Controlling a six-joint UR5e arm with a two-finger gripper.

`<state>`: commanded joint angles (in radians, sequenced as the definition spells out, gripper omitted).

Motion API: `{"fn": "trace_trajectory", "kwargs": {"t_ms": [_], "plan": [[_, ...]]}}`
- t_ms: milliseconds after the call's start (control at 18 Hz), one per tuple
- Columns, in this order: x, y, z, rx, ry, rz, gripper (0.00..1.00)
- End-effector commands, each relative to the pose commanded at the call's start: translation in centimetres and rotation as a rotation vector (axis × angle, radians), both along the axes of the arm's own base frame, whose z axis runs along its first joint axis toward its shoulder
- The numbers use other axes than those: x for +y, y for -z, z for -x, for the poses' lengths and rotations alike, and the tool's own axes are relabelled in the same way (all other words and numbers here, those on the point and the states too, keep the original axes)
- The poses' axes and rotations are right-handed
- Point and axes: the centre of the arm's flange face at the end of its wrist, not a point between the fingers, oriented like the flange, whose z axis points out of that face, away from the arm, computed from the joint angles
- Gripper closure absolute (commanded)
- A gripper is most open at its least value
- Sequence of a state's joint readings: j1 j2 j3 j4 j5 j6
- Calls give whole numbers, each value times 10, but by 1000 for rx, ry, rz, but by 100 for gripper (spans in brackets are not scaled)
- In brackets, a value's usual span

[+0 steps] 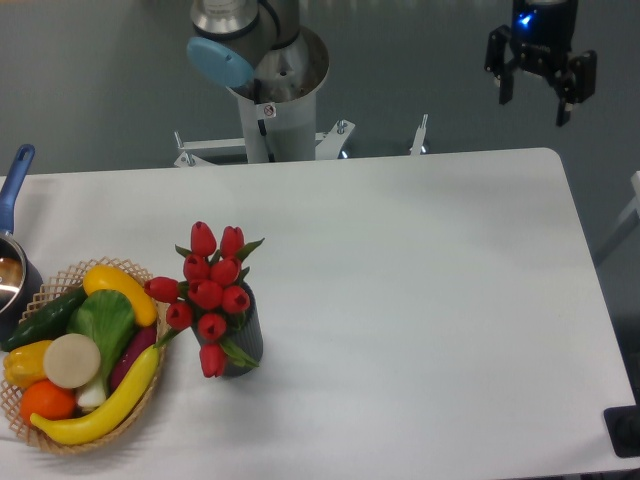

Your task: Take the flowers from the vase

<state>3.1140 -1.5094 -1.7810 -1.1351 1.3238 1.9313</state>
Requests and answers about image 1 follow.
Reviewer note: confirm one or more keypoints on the yellow squash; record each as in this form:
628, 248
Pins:
106, 277

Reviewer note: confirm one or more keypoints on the yellow bell pepper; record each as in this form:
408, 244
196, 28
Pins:
24, 366

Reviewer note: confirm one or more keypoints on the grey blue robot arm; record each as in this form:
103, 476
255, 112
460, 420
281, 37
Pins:
260, 51

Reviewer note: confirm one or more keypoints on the white frame at right edge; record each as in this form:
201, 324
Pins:
624, 225

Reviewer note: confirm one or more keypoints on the black device at table corner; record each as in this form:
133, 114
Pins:
623, 427

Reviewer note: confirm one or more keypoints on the purple sweet potato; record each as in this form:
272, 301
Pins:
138, 343

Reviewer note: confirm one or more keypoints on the blue handled saucepan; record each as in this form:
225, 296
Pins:
20, 280

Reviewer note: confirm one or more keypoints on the dark grey ribbed vase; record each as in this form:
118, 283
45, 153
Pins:
231, 345

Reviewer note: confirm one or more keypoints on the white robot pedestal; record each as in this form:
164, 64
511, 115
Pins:
277, 131

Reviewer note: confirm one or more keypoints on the green cucumber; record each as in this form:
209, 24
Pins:
47, 323

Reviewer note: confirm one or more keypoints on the woven wicker basket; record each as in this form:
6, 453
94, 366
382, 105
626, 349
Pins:
11, 396

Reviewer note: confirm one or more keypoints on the red tulip bouquet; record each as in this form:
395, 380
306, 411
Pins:
212, 269

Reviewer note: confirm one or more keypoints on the yellow banana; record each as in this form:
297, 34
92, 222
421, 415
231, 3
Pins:
112, 412

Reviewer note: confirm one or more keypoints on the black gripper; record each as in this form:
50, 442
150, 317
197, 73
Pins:
540, 39

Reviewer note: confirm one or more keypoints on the orange fruit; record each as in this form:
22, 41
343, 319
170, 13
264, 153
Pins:
47, 400

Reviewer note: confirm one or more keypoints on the beige round disc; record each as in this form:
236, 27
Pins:
71, 361

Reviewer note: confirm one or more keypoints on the green bok choy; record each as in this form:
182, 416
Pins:
107, 318

